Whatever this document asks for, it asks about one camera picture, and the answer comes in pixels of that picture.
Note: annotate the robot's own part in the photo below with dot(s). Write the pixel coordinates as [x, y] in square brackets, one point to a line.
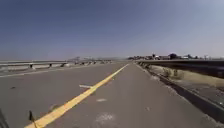
[31, 117]

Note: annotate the dark metal guardrail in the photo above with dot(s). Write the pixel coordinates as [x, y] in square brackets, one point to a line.
[186, 64]

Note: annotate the distant row of buildings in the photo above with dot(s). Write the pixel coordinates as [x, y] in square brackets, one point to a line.
[166, 57]

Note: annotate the yellow painted line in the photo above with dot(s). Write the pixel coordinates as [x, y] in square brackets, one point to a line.
[77, 99]

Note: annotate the dry sandy verge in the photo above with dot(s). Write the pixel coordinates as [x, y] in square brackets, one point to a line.
[196, 77]

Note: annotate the grey asphalt road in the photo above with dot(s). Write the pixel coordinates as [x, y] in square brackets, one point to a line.
[133, 96]

